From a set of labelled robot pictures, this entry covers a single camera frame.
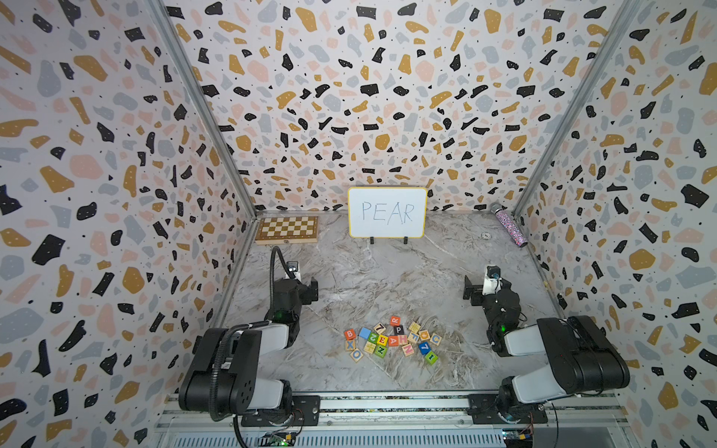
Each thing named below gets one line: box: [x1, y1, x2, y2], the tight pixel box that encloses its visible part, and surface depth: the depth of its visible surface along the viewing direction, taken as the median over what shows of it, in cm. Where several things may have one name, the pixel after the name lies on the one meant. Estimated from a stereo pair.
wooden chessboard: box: [254, 215, 320, 246], surface depth 115 cm
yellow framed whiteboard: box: [347, 186, 428, 239], surface depth 109 cm
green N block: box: [374, 345, 388, 359], surface depth 85 cm
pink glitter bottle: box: [490, 202, 529, 249], surface depth 119 cm
